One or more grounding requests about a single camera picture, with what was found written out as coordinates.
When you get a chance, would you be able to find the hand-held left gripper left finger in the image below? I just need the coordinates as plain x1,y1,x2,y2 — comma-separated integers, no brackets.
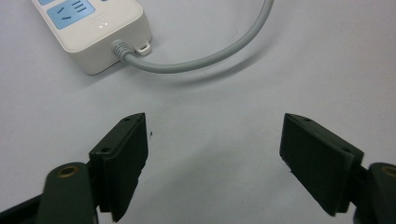
88,112,149,223

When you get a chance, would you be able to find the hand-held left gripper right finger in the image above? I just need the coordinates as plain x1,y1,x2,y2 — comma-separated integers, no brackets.
278,112,365,217

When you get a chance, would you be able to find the white power strip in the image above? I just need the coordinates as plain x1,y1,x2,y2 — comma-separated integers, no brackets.
31,0,153,76

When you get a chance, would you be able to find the grey power cable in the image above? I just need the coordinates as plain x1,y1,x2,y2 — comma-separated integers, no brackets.
111,0,276,75

